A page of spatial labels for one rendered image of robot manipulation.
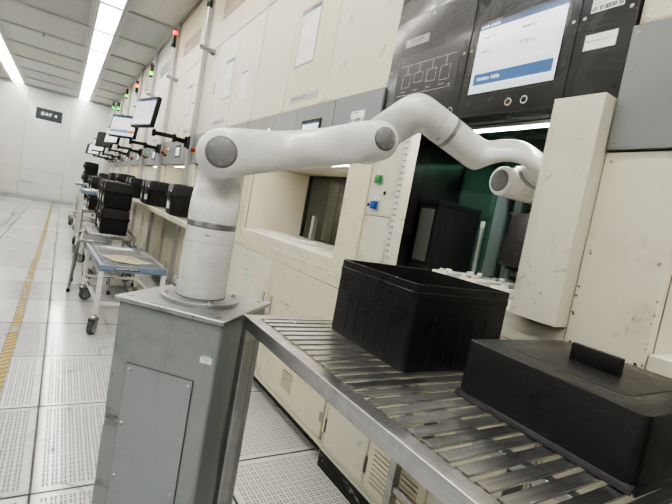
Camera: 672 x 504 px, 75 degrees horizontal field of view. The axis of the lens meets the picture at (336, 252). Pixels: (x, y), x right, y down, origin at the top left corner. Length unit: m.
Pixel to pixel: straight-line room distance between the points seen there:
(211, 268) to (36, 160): 13.57
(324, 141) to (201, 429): 0.73
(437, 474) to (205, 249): 0.74
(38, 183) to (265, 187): 11.94
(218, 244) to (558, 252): 0.80
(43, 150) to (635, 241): 14.21
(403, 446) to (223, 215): 0.70
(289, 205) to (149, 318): 2.09
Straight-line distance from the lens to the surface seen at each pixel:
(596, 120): 1.15
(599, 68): 1.26
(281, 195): 3.03
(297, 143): 1.11
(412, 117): 1.21
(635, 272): 1.10
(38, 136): 14.59
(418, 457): 0.59
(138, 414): 1.17
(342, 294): 1.03
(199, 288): 1.10
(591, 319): 1.13
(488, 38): 1.52
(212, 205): 1.08
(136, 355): 1.13
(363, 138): 1.09
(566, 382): 0.71
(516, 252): 1.51
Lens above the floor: 1.03
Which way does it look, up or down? 4 degrees down
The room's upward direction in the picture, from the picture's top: 10 degrees clockwise
